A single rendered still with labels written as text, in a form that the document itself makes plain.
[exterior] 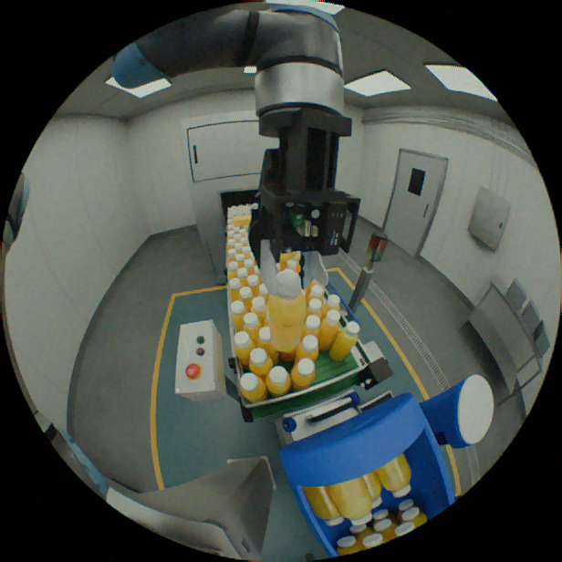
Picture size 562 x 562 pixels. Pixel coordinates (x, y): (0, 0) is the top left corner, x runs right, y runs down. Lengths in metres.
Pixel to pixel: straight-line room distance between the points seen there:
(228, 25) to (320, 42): 0.07
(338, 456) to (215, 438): 1.35
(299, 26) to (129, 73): 0.13
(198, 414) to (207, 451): 0.32
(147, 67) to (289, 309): 0.32
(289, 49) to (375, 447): 0.39
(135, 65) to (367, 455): 0.43
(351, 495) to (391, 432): 0.16
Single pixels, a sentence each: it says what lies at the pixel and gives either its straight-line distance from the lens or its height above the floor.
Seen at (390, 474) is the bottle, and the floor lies 1.11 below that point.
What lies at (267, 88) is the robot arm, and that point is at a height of 1.53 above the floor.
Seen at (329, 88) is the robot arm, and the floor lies 1.53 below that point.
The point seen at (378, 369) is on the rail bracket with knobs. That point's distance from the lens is 0.56.
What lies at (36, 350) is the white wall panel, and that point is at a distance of 2.71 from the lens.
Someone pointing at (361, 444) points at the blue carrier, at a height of 1.23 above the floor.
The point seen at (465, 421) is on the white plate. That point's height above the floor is 1.04.
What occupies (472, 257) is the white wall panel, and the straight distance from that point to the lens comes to 3.56.
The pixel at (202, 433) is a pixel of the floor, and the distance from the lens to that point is 1.59.
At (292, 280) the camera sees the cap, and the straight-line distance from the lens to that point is 0.24.
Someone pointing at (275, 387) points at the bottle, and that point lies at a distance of 0.42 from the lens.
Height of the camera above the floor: 1.46
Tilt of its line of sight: 40 degrees down
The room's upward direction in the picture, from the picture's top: straight up
